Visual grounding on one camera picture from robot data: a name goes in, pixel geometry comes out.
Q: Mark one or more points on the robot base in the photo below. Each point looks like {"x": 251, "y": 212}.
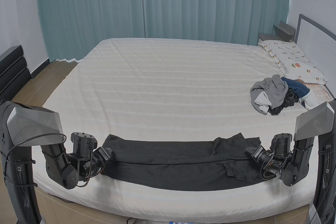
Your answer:
{"x": 181, "y": 222}

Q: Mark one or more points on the pile of clothes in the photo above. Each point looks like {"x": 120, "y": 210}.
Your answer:
{"x": 273, "y": 94}

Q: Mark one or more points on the white printed pillow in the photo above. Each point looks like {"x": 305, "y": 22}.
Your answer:
{"x": 294, "y": 60}

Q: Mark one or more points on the bed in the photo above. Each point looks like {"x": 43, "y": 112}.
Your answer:
{"x": 170, "y": 81}

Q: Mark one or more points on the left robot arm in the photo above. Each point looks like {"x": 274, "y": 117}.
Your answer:
{"x": 31, "y": 139}

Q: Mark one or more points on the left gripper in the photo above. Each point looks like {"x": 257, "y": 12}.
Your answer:
{"x": 102, "y": 158}

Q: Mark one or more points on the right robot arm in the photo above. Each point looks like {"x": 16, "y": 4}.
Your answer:
{"x": 307, "y": 149}

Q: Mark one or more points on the black chest of drawers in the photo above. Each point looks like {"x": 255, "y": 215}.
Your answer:
{"x": 11, "y": 70}

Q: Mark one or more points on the grey bedside table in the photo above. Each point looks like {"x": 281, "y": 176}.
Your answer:
{"x": 284, "y": 30}

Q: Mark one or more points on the black T-shirt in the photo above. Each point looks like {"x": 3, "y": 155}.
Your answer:
{"x": 183, "y": 162}

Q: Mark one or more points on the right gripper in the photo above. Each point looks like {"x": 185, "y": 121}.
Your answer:
{"x": 258, "y": 154}

